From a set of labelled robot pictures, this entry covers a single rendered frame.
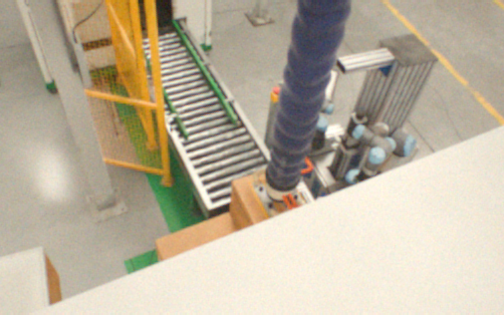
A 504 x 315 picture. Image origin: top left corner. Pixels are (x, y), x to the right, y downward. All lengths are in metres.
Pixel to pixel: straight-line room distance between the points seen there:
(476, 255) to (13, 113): 5.14
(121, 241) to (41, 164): 1.18
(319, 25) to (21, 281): 2.13
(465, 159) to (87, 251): 3.87
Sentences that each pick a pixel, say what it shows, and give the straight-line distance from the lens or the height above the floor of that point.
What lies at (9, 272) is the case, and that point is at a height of 1.02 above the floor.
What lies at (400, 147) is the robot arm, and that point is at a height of 1.62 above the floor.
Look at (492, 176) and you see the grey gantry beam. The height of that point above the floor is 3.32.
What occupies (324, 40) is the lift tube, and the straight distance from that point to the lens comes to 1.97.
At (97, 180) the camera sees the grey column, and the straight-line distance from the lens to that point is 3.89.
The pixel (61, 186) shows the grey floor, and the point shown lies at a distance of 4.50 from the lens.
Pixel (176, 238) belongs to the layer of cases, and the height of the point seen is 0.54.
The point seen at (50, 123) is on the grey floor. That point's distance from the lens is 5.05.
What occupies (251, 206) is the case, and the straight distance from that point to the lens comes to 3.07.
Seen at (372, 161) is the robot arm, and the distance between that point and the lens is 2.31.
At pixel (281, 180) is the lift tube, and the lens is 2.69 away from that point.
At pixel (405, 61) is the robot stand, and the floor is 2.03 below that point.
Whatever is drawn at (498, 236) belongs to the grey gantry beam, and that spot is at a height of 3.32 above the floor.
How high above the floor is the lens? 3.53
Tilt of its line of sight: 51 degrees down
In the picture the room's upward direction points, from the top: 8 degrees clockwise
